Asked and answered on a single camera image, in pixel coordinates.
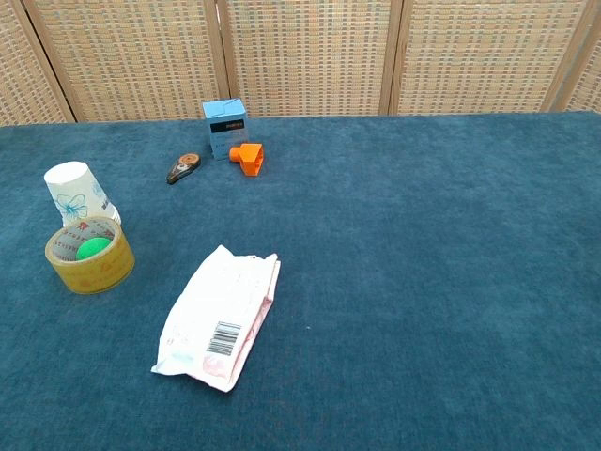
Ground orange plastic printed part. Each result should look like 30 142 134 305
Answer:
228 142 265 179

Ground blue velvet tablecloth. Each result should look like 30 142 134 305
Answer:
0 109 601 451

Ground white pink plastic package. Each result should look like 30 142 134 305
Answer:
150 243 282 394

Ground light blue cardboard box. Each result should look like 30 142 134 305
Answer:
202 97 251 163

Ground black orange correction tape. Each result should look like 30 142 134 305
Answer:
165 152 202 186

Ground woven bamboo screen panel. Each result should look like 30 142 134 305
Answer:
214 0 406 118
562 27 601 114
22 0 232 123
0 0 76 127
387 0 593 117

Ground clear yellowish packing tape roll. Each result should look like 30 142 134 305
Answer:
44 215 136 296

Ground green ball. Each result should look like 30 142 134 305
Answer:
75 237 113 261

